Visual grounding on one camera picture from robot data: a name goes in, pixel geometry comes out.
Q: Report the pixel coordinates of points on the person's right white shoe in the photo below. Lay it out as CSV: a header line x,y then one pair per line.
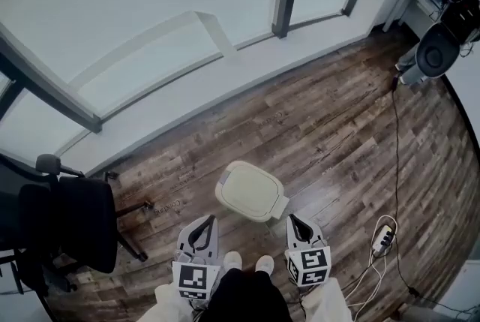
x,y
264,263

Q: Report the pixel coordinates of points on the white tape strip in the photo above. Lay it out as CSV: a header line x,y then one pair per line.
x,y
217,31

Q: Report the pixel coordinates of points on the white and black round shell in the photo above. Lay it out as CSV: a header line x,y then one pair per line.
x,y
437,50

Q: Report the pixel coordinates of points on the person's right leg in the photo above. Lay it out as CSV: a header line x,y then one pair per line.
x,y
270,298

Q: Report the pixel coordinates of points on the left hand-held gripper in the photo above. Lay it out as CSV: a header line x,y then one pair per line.
x,y
195,277

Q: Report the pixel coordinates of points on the black mesh office chair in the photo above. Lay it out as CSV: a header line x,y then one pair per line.
x,y
75,219

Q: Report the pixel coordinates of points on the person's left forearm white sleeve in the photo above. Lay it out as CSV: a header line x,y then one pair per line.
x,y
168,307

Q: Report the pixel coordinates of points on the beige plastic bin lid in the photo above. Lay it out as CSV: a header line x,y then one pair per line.
x,y
249,189

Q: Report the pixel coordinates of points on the large frosted window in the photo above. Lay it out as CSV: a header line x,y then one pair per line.
x,y
131,5

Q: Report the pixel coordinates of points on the cream lidded trash bin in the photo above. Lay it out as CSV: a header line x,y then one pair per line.
x,y
218,193

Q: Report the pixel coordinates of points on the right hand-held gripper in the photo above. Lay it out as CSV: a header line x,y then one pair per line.
x,y
311,266

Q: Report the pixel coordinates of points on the person's left leg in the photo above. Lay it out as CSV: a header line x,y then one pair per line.
x,y
228,298

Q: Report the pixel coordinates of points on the person's white shoe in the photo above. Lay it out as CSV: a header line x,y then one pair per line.
x,y
264,263
232,259

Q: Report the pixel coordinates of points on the person's right forearm white sleeve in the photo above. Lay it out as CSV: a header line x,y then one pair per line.
x,y
326,301

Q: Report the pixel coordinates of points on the person's left white shoe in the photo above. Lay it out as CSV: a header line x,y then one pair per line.
x,y
232,259

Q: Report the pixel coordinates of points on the small white table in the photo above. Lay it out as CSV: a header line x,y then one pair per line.
x,y
410,7

